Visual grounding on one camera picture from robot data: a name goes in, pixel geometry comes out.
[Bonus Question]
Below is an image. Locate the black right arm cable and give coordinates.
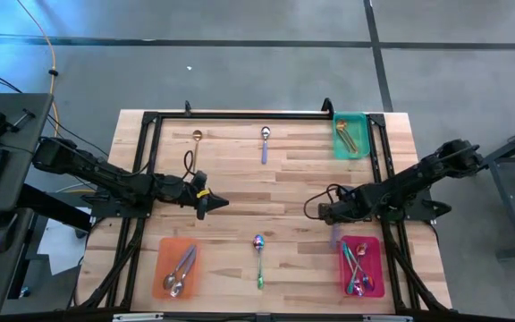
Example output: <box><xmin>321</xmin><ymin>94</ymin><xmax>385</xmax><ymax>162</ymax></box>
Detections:
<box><xmin>303</xmin><ymin>183</ymin><xmax>346</xmax><ymax>221</ymax></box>

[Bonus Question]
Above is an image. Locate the black computer mouse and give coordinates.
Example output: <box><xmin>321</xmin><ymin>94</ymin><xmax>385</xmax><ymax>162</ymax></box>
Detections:
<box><xmin>0</xmin><ymin>211</ymin><xmax>20</xmax><ymax>254</ymax></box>

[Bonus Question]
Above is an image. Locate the teal plastic tray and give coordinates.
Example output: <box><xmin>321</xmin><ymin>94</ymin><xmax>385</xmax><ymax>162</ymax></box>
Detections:
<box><xmin>332</xmin><ymin>111</ymin><xmax>371</xmax><ymax>161</ymax></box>

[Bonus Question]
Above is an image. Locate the orange plastic tray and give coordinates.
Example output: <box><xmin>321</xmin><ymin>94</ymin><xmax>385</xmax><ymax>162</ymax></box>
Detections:
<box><xmin>151</xmin><ymin>236</ymin><xmax>203</xmax><ymax>301</ymax></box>

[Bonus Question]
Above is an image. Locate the black metal table frame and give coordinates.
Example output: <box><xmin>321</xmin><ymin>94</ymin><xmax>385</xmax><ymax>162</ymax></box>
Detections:
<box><xmin>67</xmin><ymin>109</ymin><xmax>453</xmax><ymax>314</ymax></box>

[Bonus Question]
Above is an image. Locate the silver metal bracket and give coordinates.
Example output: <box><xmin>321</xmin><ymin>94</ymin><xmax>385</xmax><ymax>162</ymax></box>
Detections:
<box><xmin>112</xmin><ymin>313</ymin><xmax>165</xmax><ymax>322</ymax></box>

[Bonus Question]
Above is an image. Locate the grey-handled spoon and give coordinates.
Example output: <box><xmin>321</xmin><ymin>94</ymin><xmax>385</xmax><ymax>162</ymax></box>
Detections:
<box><xmin>348</xmin><ymin>242</ymin><xmax>369</xmax><ymax>294</ymax></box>

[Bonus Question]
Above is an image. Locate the pink plastic tray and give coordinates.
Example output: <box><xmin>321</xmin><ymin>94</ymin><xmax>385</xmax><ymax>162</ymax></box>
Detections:
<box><xmin>339</xmin><ymin>235</ymin><xmax>386</xmax><ymax>300</ymax></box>

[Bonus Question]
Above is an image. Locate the iridescent rainbow spoon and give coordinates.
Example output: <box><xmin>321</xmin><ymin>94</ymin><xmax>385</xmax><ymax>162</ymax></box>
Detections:
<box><xmin>346</xmin><ymin>248</ymin><xmax>376</xmax><ymax>292</ymax></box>
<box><xmin>341</xmin><ymin>241</ymin><xmax>365</xmax><ymax>297</ymax></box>
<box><xmin>252</xmin><ymin>233</ymin><xmax>266</xmax><ymax>291</ymax></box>

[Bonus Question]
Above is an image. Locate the yellow cable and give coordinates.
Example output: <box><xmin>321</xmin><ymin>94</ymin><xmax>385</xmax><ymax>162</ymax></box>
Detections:
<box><xmin>15</xmin><ymin>0</ymin><xmax>61</xmax><ymax>138</ymax></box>

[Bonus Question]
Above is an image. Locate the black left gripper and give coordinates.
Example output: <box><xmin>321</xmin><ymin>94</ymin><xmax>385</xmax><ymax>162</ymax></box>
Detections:
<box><xmin>167</xmin><ymin>169</ymin><xmax>231</xmax><ymax>221</ymax></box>

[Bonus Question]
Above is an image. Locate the grey desk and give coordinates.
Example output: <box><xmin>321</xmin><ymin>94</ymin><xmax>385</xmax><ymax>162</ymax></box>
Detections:
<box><xmin>0</xmin><ymin>92</ymin><xmax>55</xmax><ymax>317</ymax></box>

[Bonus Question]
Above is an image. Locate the white paper sheet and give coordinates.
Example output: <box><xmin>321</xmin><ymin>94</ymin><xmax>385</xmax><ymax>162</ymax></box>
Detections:
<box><xmin>37</xmin><ymin>217</ymin><xmax>92</xmax><ymax>276</ymax></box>

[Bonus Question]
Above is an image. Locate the black desk leg bar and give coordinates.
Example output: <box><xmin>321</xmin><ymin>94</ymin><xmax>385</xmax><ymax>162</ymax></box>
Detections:
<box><xmin>15</xmin><ymin>182</ymin><xmax>93</xmax><ymax>233</ymax></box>

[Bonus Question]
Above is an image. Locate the grey metal cart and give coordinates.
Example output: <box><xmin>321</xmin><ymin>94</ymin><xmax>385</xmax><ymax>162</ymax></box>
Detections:
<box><xmin>480</xmin><ymin>114</ymin><xmax>515</xmax><ymax>261</ymax></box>

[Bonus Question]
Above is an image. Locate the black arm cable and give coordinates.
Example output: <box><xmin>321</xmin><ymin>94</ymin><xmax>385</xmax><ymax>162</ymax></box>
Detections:
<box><xmin>182</xmin><ymin>149</ymin><xmax>196</xmax><ymax>180</ymax></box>
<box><xmin>303</xmin><ymin>183</ymin><xmax>346</xmax><ymax>221</ymax></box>

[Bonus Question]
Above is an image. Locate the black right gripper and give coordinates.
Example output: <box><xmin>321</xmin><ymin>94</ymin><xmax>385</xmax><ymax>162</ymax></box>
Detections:
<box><xmin>318</xmin><ymin>187</ymin><xmax>368</xmax><ymax>226</ymax></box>

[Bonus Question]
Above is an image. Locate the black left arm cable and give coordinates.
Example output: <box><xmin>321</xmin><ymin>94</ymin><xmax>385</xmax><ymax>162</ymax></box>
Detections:
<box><xmin>182</xmin><ymin>149</ymin><xmax>196</xmax><ymax>180</ymax></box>

